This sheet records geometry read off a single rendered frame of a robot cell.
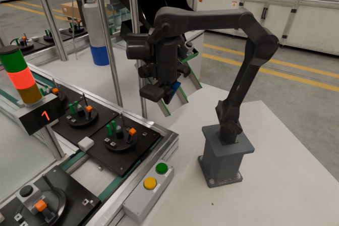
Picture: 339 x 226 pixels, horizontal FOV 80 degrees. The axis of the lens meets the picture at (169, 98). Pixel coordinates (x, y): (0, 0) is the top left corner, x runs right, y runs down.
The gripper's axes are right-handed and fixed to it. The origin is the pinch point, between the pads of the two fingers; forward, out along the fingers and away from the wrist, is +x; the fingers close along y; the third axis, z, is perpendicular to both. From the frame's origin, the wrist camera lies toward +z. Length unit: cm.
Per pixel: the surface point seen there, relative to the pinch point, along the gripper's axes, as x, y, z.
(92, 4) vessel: -5, -53, 97
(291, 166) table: 40, -31, -44
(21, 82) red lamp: -7.7, 25.3, 29.4
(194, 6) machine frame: 13, -159, 73
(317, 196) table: 40, -22, -54
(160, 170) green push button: 28.2, 7.7, -2.1
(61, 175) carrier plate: 28.4, 28.6, 26.0
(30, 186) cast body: 15.9, 37.7, 19.8
